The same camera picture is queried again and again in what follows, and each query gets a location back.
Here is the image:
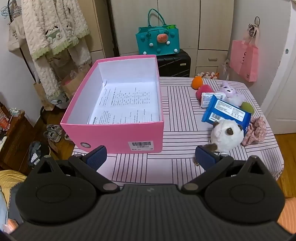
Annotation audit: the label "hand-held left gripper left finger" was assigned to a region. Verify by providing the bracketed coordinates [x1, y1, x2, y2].
[30, 146, 121, 193]

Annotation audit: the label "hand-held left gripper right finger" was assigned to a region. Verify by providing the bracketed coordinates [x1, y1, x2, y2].
[181, 146, 273, 194]

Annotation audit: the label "pink storage box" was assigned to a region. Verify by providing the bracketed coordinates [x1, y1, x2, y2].
[60, 55, 164, 154]

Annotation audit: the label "white cat plush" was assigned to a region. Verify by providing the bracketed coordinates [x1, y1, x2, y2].
[203, 119, 244, 154]

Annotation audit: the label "blue wipes packet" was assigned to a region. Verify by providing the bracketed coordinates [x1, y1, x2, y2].
[202, 95, 252, 131]

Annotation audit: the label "pink floral scrunchie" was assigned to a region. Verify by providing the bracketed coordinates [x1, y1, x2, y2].
[241, 116, 267, 146]

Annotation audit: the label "white tissue pack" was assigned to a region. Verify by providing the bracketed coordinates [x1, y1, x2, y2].
[200, 92, 226, 109]

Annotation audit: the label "green soft ball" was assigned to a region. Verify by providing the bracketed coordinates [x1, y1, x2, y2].
[239, 101, 255, 114]

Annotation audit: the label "red plush toy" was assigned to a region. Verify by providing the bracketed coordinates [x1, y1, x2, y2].
[196, 85, 213, 100]

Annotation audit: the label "purple plush toy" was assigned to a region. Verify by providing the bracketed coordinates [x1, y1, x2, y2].
[217, 81, 246, 106]

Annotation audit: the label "orange plush ball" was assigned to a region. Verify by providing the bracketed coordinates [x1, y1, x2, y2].
[191, 76, 204, 90]

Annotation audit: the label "striped tablecloth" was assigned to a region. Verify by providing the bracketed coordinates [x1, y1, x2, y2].
[72, 77, 284, 181]

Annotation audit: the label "grey sneaker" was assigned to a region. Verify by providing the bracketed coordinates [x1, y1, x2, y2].
[46, 124, 62, 135]
[47, 133, 63, 143]

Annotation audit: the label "dark cloth bundle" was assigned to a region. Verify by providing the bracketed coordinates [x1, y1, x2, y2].
[28, 141, 51, 167]

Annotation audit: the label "printed paper sheets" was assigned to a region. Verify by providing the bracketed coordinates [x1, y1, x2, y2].
[88, 81, 160, 126]

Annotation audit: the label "white plastic bag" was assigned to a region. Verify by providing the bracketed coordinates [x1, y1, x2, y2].
[50, 91, 72, 109]

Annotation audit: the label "wooden side cabinet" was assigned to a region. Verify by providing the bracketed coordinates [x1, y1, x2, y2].
[0, 109, 35, 172]

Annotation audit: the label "plain brown paper bag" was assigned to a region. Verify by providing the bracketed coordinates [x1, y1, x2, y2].
[33, 81, 55, 110]

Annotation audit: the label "colourful gift bag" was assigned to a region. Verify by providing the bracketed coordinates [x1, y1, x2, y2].
[199, 71, 220, 80]

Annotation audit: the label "yellow blanket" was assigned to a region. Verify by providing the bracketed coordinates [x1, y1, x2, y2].
[0, 170, 27, 232]

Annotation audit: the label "clear plastic bag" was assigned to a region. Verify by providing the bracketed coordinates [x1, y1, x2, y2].
[221, 59, 232, 80]

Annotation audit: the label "black suitcase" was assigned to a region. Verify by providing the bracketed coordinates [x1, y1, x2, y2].
[156, 49, 192, 78]

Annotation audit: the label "pile of small toiletries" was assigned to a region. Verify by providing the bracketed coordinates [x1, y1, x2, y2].
[0, 102, 23, 149]

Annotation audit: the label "orange checked cloth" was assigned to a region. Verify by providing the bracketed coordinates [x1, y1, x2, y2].
[276, 198, 296, 230]

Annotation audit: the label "pink shopping bag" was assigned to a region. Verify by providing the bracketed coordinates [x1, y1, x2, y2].
[229, 39, 259, 82]

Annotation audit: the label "white door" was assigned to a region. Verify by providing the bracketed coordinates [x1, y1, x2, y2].
[260, 0, 296, 135]

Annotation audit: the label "teal felt handbag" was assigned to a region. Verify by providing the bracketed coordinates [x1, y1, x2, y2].
[136, 9, 180, 56]

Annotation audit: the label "beige cabinet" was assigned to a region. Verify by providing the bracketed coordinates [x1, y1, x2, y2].
[87, 0, 111, 61]

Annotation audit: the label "white wardrobe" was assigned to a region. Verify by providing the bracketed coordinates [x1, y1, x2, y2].
[109, 0, 234, 77]

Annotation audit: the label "beige canvas tote bag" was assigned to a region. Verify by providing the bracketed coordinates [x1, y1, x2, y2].
[7, 0, 26, 52]

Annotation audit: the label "white fleece pajama top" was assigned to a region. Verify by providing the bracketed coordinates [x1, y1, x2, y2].
[21, 0, 90, 62]

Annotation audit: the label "hair ties on wall hook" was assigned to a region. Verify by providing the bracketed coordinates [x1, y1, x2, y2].
[248, 16, 261, 38]

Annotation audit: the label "wire clothes hangers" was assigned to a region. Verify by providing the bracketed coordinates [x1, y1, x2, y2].
[0, 0, 21, 17]

